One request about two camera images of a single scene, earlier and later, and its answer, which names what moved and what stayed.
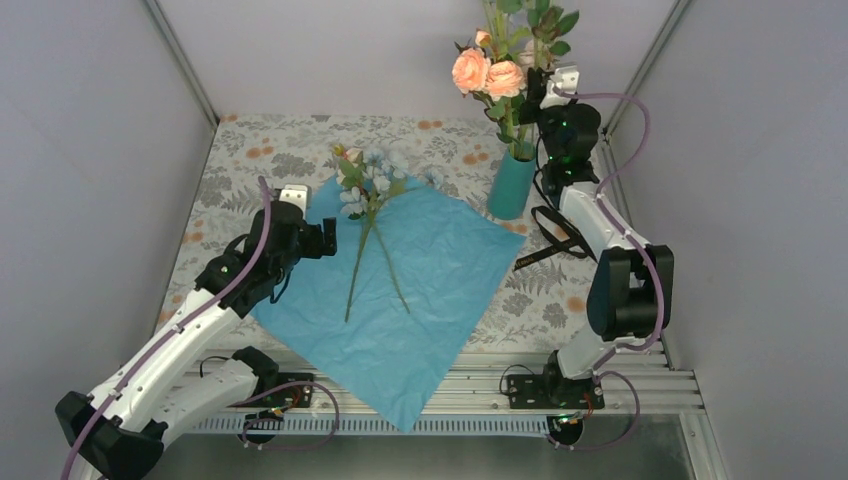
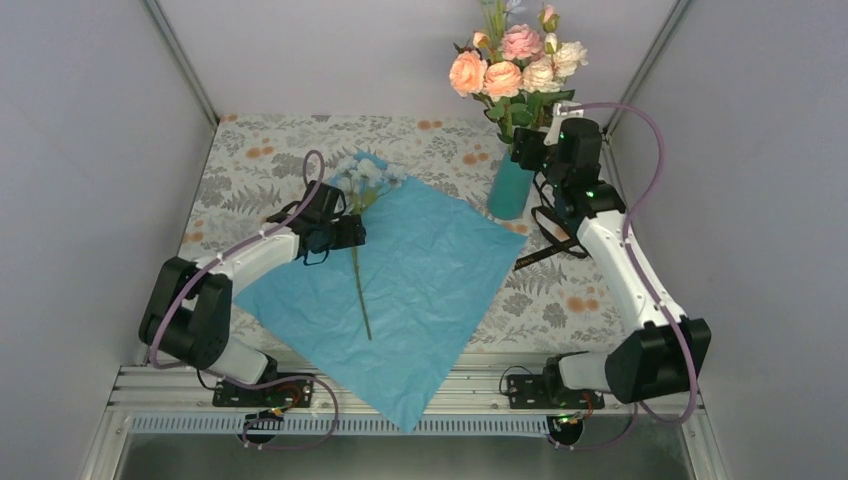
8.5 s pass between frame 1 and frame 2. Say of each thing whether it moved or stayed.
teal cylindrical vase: stayed
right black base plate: stayed
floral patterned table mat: stayed
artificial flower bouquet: moved
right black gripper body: moved
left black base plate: stayed
